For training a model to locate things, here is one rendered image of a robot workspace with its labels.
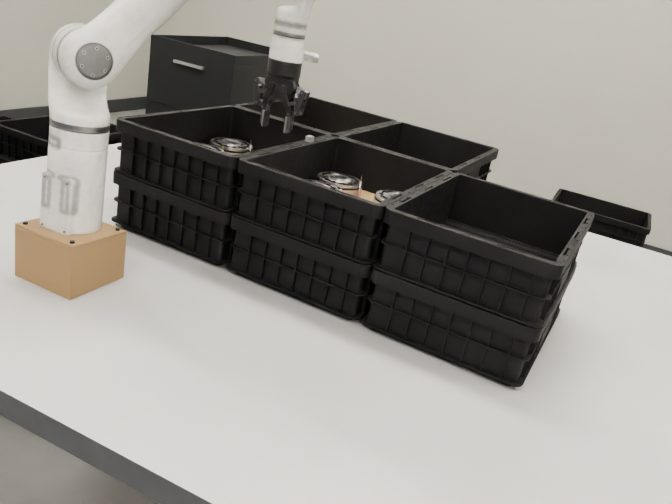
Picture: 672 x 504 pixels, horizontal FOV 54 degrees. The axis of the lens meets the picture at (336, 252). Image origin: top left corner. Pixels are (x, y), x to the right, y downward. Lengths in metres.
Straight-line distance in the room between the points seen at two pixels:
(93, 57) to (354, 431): 0.67
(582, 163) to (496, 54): 0.90
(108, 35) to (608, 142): 3.79
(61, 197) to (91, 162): 0.08
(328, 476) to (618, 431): 0.50
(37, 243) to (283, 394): 0.48
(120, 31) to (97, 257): 0.37
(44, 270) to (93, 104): 0.28
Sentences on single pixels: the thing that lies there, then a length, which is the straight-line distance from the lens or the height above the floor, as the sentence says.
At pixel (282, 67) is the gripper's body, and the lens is 1.48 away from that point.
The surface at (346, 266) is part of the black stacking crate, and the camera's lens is 1.15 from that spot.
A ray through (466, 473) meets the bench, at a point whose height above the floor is 0.70.
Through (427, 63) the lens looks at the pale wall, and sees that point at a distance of 4.72.
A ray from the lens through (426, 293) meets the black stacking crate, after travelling 1.11.
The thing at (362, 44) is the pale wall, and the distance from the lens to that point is 4.88.
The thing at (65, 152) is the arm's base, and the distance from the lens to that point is 1.14.
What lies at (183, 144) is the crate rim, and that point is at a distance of 1.30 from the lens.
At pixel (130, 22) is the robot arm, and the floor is 1.14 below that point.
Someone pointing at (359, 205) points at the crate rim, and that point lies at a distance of 1.11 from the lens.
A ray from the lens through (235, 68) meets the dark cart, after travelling 2.95.
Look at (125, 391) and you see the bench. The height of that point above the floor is 0.70.
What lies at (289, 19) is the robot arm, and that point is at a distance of 1.47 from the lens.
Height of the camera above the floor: 1.25
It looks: 22 degrees down
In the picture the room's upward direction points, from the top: 11 degrees clockwise
